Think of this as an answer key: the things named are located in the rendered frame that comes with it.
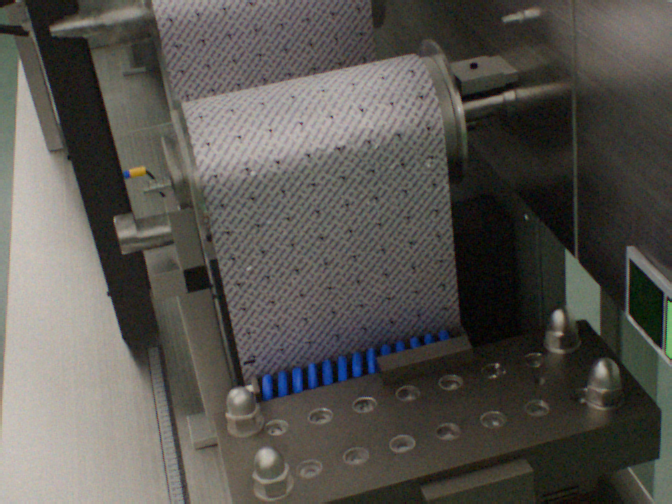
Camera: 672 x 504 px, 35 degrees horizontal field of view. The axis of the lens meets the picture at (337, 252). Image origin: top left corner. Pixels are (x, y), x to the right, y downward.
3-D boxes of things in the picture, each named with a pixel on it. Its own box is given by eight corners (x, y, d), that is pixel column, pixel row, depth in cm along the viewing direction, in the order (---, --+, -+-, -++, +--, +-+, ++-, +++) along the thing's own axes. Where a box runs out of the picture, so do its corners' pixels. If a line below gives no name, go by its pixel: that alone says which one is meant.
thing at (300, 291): (245, 387, 109) (212, 234, 100) (459, 332, 113) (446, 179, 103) (246, 390, 109) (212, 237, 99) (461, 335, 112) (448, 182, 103)
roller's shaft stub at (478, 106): (438, 123, 109) (434, 84, 107) (501, 109, 110) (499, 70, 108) (452, 140, 105) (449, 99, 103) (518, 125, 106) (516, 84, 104)
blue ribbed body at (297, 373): (260, 397, 109) (254, 370, 108) (456, 346, 112) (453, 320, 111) (266, 417, 106) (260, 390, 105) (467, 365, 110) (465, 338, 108)
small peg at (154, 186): (140, 179, 100) (141, 185, 99) (169, 172, 101) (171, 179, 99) (143, 192, 101) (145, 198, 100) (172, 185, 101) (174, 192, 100)
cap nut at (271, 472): (251, 479, 96) (242, 441, 94) (290, 468, 96) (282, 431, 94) (258, 506, 93) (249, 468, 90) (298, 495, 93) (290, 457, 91)
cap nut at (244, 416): (224, 418, 104) (216, 382, 101) (261, 409, 104) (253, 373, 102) (230, 441, 101) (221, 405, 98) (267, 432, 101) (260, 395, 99)
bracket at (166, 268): (185, 425, 124) (125, 198, 109) (238, 411, 125) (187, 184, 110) (190, 452, 120) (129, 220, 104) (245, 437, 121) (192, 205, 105)
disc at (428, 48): (421, 150, 116) (409, 21, 108) (425, 149, 116) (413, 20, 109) (467, 209, 103) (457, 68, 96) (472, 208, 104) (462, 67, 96)
